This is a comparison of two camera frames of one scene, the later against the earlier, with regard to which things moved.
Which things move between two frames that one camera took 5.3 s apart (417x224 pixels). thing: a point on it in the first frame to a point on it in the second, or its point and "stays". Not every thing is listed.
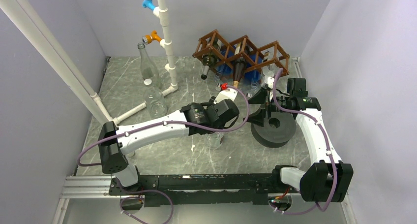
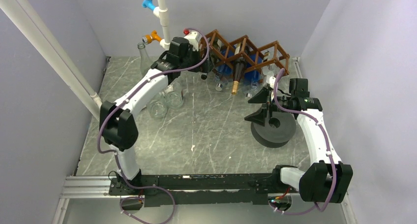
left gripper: [210, 105] to [197, 54]
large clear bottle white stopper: [214, 140] to [174, 93]
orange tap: [147, 39] stays
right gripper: [257, 117] stays
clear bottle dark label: [150, 75] stays
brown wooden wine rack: [243, 53] stays
